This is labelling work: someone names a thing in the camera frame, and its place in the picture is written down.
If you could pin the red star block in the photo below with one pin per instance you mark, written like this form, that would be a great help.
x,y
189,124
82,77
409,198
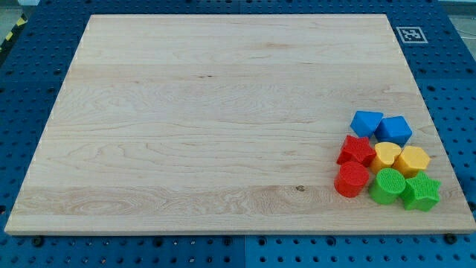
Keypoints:
x,y
356,149

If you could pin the green star block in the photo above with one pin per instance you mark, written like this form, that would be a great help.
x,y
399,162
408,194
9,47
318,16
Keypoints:
x,y
421,192

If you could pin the large wooden board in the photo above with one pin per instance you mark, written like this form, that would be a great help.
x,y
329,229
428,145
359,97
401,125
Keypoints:
x,y
225,124

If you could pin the red cylinder block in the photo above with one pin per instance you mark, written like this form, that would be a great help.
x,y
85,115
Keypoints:
x,y
351,179

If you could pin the blue triangle block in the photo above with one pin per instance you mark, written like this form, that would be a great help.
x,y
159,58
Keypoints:
x,y
364,123

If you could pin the yellow heart block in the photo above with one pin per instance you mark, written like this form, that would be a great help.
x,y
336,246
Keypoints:
x,y
386,155

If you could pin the blue pentagon block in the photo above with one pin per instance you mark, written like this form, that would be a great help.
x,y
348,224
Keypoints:
x,y
393,129

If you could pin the green cylinder block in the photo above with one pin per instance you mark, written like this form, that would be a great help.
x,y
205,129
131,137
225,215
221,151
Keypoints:
x,y
387,186

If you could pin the yellow hexagon block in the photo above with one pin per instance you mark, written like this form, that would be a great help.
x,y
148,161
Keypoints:
x,y
411,161

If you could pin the white fiducial marker tag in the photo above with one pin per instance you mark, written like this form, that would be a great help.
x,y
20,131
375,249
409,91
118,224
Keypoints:
x,y
411,35

